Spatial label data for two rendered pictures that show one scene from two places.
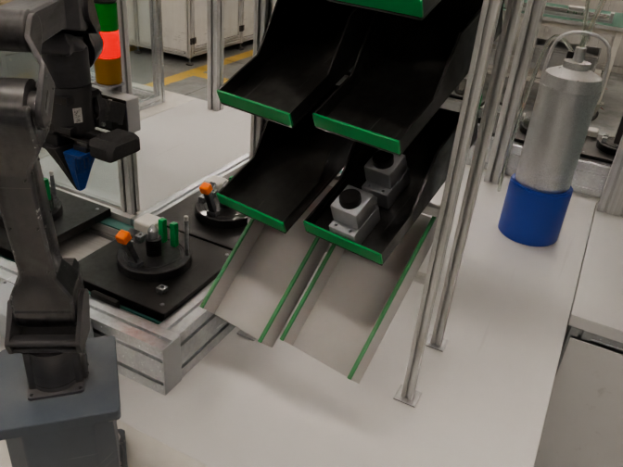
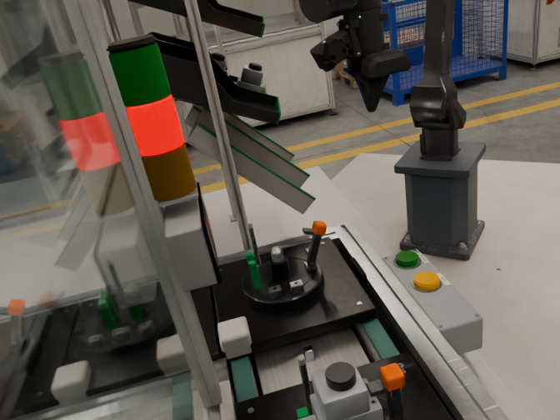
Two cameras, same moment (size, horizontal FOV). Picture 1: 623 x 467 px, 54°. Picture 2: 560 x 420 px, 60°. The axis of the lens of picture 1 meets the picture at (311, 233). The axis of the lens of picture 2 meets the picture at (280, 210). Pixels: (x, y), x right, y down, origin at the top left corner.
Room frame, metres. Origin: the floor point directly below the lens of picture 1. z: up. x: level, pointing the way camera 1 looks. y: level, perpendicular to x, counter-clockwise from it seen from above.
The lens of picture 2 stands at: (1.33, 0.89, 1.45)
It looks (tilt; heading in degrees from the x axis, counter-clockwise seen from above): 26 degrees down; 238
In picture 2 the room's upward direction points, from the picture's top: 11 degrees counter-clockwise
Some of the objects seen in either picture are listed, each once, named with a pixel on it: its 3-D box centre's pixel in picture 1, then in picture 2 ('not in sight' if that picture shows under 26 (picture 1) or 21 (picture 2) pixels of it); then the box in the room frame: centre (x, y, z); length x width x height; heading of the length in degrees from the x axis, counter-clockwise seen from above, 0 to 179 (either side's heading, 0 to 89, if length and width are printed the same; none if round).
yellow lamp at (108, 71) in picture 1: (108, 69); (167, 169); (1.17, 0.42, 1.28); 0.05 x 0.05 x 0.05
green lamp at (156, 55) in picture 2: (103, 15); (138, 73); (1.17, 0.42, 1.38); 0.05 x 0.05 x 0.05
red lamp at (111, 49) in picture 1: (106, 43); (153, 123); (1.17, 0.42, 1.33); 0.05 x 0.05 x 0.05
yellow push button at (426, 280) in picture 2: not in sight; (426, 282); (0.82, 0.47, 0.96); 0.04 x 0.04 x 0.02
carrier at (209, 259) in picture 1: (154, 243); (278, 265); (0.98, 0.30, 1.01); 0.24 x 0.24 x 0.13; 65
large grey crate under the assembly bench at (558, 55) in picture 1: (564, 57); not in sight; (5.96, -2.24, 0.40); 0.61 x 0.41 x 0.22; 66
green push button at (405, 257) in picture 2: not in sight; (407, 261); (0.79, 0.40, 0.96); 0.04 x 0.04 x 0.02
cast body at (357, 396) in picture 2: not in sight; (334, 400); (1.13, 0.60, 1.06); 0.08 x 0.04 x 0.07; 156
